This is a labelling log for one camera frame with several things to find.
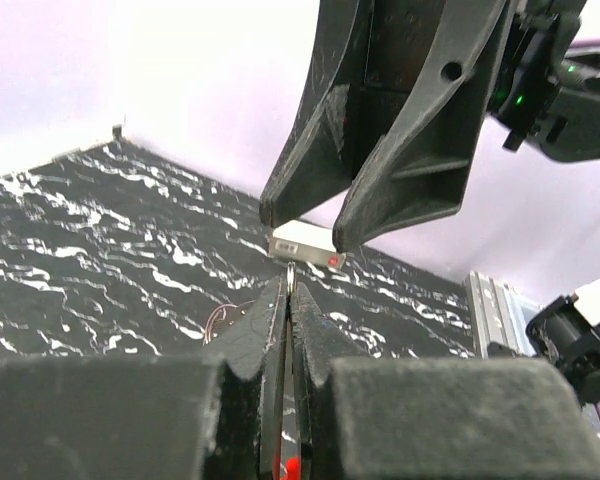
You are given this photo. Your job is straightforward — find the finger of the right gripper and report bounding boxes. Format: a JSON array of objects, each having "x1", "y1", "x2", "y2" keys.
[{"x1": 259, "y1": 1, "x2": 373, "y2": 228}]

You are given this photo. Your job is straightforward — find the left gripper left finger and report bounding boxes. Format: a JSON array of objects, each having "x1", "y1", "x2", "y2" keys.
[{"x1": 0, "y1": 278, "x2": 288, "y2": 479}]

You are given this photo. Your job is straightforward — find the steel key holder red handle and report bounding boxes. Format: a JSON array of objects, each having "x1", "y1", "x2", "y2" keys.
[{"x1": 202, "y1": 260, "x2": 301, "y2": 480}]

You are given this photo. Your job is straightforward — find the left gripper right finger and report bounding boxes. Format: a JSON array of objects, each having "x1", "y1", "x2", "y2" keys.
[{"x1": 289, "y1": 284, "x2": 600, "y2": 479}]

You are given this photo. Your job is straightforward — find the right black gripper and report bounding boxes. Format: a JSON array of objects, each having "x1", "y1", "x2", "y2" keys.
[{"x1": 333, "y1": 1, "x2": 600, "y2": 252}]

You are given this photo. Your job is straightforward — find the white box red label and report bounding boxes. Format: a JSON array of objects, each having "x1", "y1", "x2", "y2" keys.
[{"x1": 268, "y1": 220, "x2": 346, "y2": 270}]

